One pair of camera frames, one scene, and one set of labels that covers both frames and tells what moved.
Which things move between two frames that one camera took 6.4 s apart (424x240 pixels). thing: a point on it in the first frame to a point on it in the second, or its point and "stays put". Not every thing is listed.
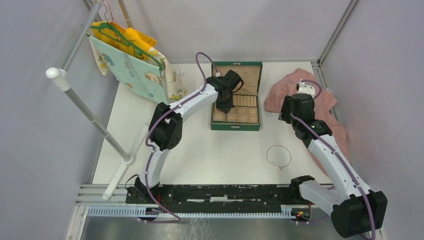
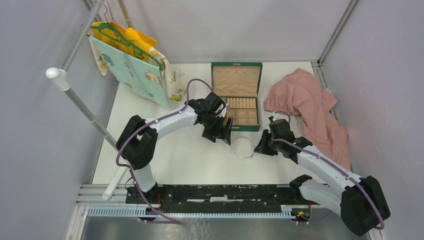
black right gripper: [284, 115] to [261, 147]
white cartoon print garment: [174, 88] stays put
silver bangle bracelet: [281, 167] to [243, 147]
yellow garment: [128, 38] stays put
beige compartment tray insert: [246, 110] stays put
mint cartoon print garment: [143, 77] stays put
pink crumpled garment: [288, 86] stays put
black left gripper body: [225, 105] to [214, 121]
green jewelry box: [245, 115] stays put
